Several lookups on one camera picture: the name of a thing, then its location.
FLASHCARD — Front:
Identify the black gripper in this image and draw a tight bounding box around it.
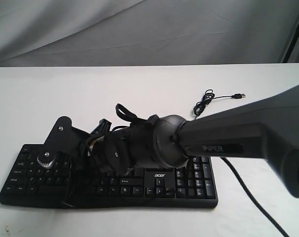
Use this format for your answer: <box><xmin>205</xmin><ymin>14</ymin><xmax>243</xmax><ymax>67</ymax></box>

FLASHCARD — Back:
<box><xmin>85</xmin><ymin>125</ymin><xmax>135</xmax><ymax>176</ymax></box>

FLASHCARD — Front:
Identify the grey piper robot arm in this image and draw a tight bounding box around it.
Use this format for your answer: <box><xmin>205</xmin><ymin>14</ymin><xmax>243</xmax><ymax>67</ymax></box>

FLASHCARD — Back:
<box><xmin>88</xmin><ymin>85</ymin><xmax>299</xmax><ymax>198</ymax></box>

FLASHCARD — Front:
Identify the black USB cable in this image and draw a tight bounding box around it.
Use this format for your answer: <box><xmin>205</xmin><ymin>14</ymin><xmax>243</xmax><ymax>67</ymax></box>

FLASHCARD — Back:
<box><xmin>190</xmin><ymin>89</ymin><xmax>246</xmax><ymax>120</ymax></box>

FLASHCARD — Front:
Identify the grey backdrop cloth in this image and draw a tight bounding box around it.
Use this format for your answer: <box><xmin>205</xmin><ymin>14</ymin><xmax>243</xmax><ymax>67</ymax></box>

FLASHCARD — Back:
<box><xmin>0</xmin><ymin>0</ymin><xmax>299</xmax><ymax>67</ymax></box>

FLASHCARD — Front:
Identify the black tripod stand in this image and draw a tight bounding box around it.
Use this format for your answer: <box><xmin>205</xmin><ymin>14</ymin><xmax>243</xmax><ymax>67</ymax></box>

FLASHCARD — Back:
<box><xmin>280</xmin><ymin>14</ymin><xmax>299</xmax><ymax>63</ymax></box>

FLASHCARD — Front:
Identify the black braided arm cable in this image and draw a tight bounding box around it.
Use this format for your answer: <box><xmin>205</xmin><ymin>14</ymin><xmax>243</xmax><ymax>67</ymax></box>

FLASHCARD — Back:
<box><xmin>221</xmin><ymin>157</ymin><xmax>292</xmax><ymax>237</ymax></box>

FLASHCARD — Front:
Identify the black acer keyboard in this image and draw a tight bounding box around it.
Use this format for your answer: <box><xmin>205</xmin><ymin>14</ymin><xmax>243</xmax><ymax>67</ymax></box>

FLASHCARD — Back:
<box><xmin>0</xmin><ymin>144</ymin><xmax>218</xmax><ymax>209</ymax></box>

